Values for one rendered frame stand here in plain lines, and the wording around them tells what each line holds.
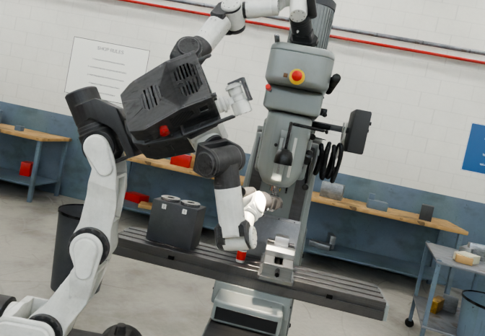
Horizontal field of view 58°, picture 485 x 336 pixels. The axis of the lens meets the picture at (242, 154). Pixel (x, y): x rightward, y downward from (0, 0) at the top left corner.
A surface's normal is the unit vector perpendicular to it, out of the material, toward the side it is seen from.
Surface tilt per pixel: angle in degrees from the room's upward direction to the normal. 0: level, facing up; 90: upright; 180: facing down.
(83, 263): 90
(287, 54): 90
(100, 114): 90
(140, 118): 75
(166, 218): 90
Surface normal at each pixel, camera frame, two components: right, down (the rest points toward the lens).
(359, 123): -0.13, 0.03
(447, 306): -0.45, -0.04
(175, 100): -0.40, -0.30
